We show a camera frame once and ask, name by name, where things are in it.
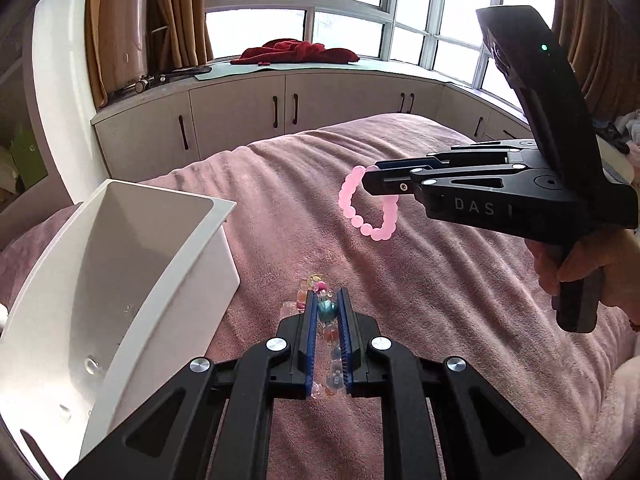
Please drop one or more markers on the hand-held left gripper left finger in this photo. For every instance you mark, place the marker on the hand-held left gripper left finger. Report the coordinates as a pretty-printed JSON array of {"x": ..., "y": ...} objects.
[{"x": 311, "y": 345}]

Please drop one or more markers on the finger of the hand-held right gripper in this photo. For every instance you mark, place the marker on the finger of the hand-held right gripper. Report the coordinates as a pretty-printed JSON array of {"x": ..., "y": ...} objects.
[
  {"x": 400, "y": 162},
  {"x": 395, "y": 185}
]

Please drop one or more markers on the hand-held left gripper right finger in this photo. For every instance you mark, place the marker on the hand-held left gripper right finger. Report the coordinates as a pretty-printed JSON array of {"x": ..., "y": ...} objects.
[{"x": 346, "y": 345}]

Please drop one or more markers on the white plastic storage box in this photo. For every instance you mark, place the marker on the white plastic storage box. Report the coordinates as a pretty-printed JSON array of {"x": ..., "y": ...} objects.
[{"x": 150, "y": 240}]

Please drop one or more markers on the silver pearl earring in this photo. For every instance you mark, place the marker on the silver pearl earring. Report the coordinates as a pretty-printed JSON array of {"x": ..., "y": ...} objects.
[{"x": 92, "y": 366}]

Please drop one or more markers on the person's right hand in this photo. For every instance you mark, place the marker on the person's right hand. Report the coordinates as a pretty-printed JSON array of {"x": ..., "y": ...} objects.
[{"x": 575, "y": 265}]

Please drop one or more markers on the pile of clothes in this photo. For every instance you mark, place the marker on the pile of clothes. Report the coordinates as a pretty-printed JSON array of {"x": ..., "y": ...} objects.
[{"x": 627, "y": 127}]

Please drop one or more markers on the brown curtain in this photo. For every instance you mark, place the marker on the brown curtain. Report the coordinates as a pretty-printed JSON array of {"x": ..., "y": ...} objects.
[
  {"x": 600, "y": 35},
  {"x": 180, "y": 10}
]

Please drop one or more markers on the pink fleece blanket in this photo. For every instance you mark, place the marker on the pink fleece blanket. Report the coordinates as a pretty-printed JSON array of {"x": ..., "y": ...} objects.
[{"x": 425, "y": 285}]

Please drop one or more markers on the red cloth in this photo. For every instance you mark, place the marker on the red cloth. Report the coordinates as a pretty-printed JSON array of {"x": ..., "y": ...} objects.
[{"x": 300, "y": 52}]

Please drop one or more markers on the white framed bay window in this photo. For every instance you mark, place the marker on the white framed bay window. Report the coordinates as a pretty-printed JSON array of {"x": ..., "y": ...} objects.
[{"x": 395, "y": 0}]

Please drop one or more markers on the white window cabinet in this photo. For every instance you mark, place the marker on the white window cabinet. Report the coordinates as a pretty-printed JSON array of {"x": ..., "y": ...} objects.
[{"x": 235, "y": 110}]

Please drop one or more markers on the grey-green sill mat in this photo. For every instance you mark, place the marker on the grey-green sill mat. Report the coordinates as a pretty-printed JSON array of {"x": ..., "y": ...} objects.
[{"x": 225, "y": 72}]

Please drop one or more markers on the black rod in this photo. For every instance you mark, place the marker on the black rod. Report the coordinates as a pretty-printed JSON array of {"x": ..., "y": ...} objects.
[{"x": 180, "y": 74}]

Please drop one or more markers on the pink suitcase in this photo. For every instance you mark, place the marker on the pink suitcase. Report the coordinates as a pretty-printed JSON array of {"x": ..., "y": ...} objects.
[{"x": 125, "y": 25}]

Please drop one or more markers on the green toy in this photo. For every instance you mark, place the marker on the green toy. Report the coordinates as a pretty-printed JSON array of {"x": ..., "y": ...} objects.
[{"x": 27, "y": 155}]

